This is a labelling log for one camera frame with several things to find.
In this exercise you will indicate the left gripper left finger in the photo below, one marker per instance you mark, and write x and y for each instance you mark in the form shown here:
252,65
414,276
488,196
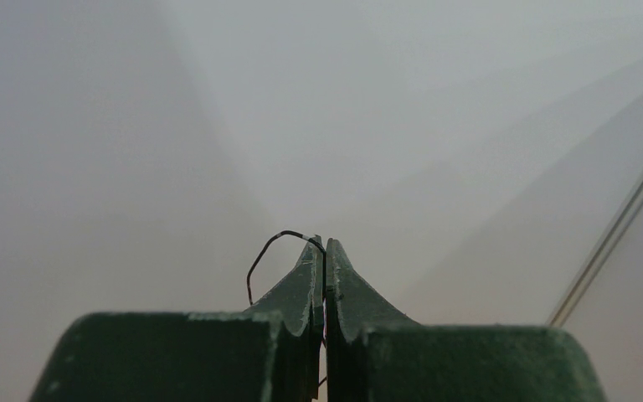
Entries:
267,352

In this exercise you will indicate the aluminium frame post left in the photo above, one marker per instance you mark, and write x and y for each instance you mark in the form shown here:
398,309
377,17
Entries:
599,255

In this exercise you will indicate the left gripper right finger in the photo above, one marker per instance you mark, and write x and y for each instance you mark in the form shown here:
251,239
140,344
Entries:
377,353

